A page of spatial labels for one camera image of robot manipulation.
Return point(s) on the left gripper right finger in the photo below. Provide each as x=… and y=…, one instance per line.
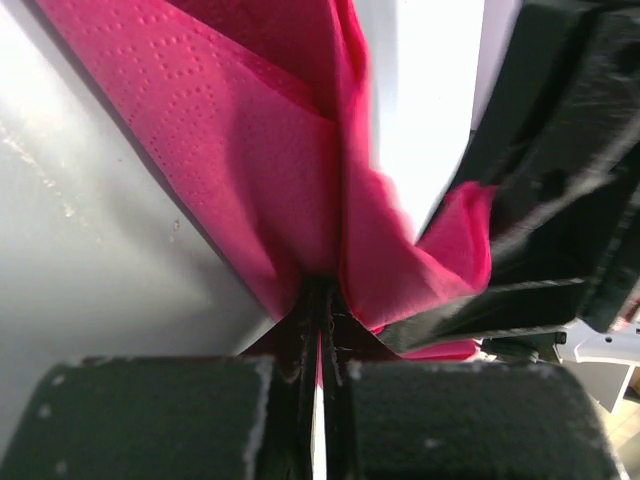
x=390, y=418

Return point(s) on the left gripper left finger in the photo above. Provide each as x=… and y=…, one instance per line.
x=242, y=417

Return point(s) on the pink paper napkin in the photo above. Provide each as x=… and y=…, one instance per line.
x=256, y=112

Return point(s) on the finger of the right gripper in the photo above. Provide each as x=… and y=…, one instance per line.
x=563, y=112
x=563, y=272

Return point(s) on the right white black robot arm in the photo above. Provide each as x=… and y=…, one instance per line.
x=603, y=361

